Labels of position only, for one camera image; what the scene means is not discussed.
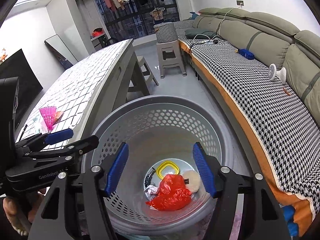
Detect pink plastic shuttlecock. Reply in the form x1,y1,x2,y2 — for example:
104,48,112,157
39,106,56,132

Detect black fishbone toy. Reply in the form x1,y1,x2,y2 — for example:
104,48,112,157
144,167,156,187

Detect white paper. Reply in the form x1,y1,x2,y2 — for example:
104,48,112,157
144,185,159,199

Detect yellow plastic ring lid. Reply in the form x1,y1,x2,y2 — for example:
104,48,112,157
156,160,180,180

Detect red plastic bag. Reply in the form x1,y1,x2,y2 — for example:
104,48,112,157
146,174,192,211

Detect pink snack wrapper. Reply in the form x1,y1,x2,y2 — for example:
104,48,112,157
54,111,64,125

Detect person's left hand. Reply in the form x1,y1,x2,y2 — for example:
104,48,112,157
3,188,47,237

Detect black pen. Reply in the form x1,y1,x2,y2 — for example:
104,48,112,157
19,124,28,141

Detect checkered white tablecloth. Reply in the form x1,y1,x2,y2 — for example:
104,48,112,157
17,39,136,150

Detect black television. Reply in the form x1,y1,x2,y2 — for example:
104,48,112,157
0,48,43,131

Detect houndstooth sofa cover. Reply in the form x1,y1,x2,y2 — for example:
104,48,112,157
172,19,320,201

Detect leaning mirror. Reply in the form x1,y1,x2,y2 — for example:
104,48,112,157
44,34,78,70

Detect plush toys on television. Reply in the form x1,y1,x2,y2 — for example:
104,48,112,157
0,48,7,64

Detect grey perforated laundry basket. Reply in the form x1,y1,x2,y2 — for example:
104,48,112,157
81,95,234,236

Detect red item on desk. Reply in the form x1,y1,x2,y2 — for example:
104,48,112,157
91,28,105,38

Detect grey plastic stool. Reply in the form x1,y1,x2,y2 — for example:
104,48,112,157
156,40,187,79

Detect small white fan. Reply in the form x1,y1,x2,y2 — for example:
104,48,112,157
268,63,287,84

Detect dark green cushion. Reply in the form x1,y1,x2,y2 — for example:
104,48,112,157
184,28,216,40

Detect blue object on sofa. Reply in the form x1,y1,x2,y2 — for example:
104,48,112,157
238,49,255,60

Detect olive green sofa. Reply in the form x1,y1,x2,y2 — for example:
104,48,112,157
191,8,319,120

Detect white charging cable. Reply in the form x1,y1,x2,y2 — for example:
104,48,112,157
187,6,243,49

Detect wall power socket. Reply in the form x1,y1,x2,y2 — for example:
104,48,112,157
236,0,244,6

